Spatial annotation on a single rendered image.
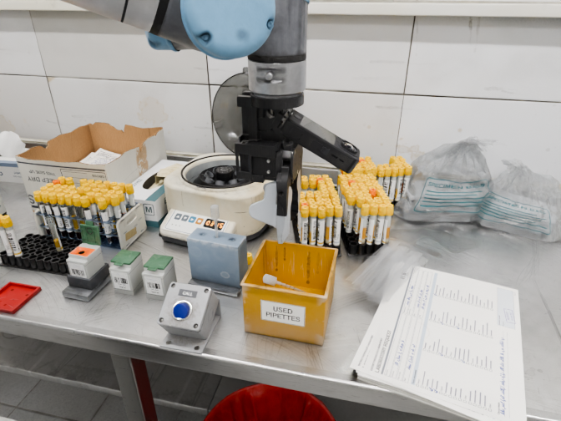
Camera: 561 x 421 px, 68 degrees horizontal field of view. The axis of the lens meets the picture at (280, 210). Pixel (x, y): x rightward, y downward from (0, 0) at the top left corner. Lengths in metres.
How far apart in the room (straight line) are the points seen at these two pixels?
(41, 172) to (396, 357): 0.87
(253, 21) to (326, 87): 0.78
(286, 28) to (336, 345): 0.47
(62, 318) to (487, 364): 0.68
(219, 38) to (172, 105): 0.93
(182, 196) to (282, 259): 0.29
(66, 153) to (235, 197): 0.58
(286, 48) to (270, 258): 0.39
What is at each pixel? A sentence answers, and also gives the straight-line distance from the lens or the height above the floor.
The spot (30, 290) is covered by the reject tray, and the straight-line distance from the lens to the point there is 0.91.
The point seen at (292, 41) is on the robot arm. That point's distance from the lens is 0.53.
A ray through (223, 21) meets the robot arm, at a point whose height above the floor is 1.35.
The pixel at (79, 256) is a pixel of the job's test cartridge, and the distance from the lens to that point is 0.82.
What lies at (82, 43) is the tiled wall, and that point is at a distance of 1.38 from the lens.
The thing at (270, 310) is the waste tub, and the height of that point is 0.93.
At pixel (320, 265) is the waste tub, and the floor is 0.94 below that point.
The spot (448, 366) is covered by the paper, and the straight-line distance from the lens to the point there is 0.69.
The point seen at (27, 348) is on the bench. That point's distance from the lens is 1.75.
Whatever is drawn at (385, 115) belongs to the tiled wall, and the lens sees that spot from 1.14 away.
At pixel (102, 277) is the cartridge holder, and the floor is 0.89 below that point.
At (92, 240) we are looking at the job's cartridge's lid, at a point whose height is 0.96.
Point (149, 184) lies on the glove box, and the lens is 1.12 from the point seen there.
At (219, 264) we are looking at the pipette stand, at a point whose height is 0.93.
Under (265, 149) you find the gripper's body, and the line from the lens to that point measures 0.56.
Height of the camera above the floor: 1.37
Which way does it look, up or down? 28 degrees down
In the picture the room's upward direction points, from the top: straight up
